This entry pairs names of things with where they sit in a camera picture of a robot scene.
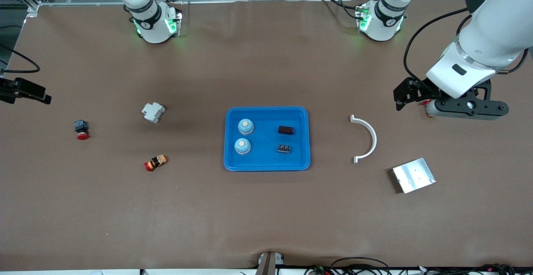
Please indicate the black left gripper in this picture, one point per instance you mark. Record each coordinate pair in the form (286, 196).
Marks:
(417, 90)

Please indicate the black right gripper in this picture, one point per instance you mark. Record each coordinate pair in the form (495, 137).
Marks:
(16, 89)

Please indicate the small black printed capacitor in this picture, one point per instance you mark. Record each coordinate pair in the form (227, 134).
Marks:
(284, 149)

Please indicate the blue dome bell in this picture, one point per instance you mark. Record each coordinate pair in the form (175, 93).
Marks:
(245, 127)
(242, 146)

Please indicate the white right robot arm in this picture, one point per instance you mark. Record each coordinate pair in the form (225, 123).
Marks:
(154, 25)

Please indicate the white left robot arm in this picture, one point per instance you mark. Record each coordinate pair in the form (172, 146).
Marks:
(491, 38)

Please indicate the red button with dark block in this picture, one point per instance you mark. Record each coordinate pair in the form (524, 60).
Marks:
(81, 128)

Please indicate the silver metal power supply box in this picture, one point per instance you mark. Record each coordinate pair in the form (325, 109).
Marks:
(414, 176)

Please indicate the white circuit breaker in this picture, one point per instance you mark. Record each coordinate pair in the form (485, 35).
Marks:
(153, 112)

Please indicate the red emergency stop orange body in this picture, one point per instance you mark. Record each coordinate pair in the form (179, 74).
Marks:
(155, 163)

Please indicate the blue plastic tray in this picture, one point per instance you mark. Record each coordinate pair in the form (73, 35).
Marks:
(266, 160)

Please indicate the white curved plastic bracket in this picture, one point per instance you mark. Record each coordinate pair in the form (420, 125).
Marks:
(373, 135)

